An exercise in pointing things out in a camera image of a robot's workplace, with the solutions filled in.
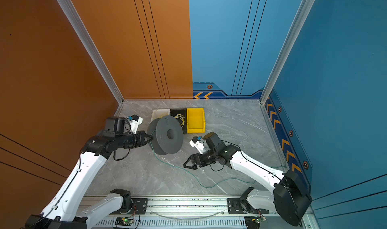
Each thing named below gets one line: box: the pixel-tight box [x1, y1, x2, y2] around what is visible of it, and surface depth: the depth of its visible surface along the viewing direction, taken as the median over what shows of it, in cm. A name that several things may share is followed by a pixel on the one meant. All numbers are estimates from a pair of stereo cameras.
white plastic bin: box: [150, 108, 170, 124], surface depth 107 cm
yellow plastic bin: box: [186, 107, 206, 134], surface depth 106 cm
